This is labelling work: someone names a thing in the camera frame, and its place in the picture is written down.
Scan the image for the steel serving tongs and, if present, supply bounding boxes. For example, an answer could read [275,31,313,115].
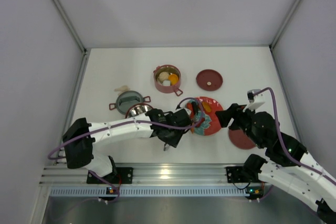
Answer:
[163,100,204,152]

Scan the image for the white sushi roll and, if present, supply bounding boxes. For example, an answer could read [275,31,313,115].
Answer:
[162,80,171,87]

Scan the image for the orange half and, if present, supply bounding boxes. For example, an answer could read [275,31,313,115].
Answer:
[168,74,179,86]

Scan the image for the steamed bun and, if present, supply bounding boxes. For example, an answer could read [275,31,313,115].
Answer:
[158,71,170,82]

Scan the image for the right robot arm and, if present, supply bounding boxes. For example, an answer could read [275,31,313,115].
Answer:
[215,103,335,223]

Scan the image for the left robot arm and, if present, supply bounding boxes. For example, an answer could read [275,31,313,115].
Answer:
[62,108,192,177]

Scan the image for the grey lunch box lid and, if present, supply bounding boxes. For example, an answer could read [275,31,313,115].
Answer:
[109,90,151,115]

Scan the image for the fried orange piece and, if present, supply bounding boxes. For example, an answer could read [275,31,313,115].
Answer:
[202,102,212,113]

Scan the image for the red and teal plate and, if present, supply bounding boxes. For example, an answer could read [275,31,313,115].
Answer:
[188,97,223,136]

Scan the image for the dark red lid near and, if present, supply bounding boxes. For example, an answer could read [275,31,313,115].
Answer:
[228,129,256,150]

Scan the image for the dark red lid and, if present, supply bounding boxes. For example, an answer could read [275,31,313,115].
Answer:
[228,129,256,150]
[196,69,223,91]

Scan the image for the black spiky sea cucumber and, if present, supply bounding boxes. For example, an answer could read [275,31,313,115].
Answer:
[191,101,199,116]

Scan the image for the dark red lid far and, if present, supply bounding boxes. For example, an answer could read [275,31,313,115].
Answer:
[196,69,223,91]

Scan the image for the pink steel bowl near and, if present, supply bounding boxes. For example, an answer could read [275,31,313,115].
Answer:
[125,103,153,119]

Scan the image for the pink steel bowl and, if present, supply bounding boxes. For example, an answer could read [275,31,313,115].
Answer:
[153,65,183,97]
[125,103,153,119]

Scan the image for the pink steel bowl far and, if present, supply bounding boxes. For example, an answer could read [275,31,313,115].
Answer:
[153,65,183,97]

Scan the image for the beige toy piece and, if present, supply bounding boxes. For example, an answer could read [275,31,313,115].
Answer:
[114,85,130,93]

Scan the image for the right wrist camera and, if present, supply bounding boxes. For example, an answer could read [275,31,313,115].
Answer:
[243,89,265,112]

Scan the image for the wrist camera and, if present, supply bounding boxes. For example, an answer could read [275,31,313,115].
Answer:
[243,89,265,112]
[175,102,194,117]

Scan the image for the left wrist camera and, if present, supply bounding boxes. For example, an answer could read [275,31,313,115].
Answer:
[175,102,194,117]

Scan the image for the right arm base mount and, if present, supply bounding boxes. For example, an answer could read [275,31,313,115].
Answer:
[225,154,267,184]

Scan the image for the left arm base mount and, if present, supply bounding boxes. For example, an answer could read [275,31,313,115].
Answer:
[86,156,134,184]

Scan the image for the aluminium rail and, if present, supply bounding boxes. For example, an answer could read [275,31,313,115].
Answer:
[39,163,236,186]

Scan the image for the slotted cable duct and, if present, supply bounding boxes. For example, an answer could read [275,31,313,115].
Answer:
[50,186,249,197]

